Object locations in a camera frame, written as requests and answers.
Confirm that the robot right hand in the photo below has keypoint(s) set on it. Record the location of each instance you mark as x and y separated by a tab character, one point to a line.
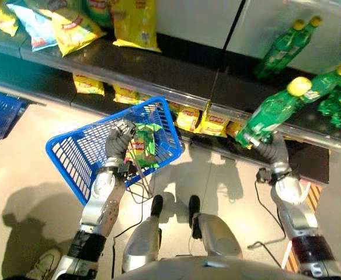
274	151

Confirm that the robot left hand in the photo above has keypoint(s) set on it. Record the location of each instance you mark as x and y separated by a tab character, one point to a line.
114	144

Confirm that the green chip bag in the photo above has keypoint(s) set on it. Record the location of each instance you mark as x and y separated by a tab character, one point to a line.
142	146
99	11

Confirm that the robot left arm silver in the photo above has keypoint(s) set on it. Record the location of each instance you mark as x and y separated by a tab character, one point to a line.
100	204

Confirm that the robot right arm silver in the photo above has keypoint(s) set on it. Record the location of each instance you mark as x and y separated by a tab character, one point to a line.
299	216

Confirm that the yellow black hazard strip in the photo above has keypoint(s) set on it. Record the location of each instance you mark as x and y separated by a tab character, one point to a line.
312	201

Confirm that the black shop shelf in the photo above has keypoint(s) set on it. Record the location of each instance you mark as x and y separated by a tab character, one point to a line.
170	70

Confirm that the robot left leg silver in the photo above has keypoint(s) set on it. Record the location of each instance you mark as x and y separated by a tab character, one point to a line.
142	239

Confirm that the robot leg silver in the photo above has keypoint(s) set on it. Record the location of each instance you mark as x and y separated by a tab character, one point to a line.
217	233
142	239

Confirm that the robot right leg silver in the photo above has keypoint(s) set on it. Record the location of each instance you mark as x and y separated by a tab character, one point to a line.
217	233

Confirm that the large yellow chip bag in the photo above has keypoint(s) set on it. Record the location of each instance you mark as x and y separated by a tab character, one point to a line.
135	23

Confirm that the robot torso silver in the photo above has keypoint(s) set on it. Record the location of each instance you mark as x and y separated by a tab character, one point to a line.
205	269

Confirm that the person's shoe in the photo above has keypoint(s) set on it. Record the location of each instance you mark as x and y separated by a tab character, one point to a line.
43	265

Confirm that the light blue chip bag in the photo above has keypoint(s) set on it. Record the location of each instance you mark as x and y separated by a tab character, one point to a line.
36	27

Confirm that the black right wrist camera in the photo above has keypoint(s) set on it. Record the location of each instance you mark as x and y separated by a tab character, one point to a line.
264	175

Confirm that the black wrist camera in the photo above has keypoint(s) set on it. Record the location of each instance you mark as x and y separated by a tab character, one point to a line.
264	175
128	169

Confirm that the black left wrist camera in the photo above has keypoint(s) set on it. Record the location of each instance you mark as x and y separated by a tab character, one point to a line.
128	169

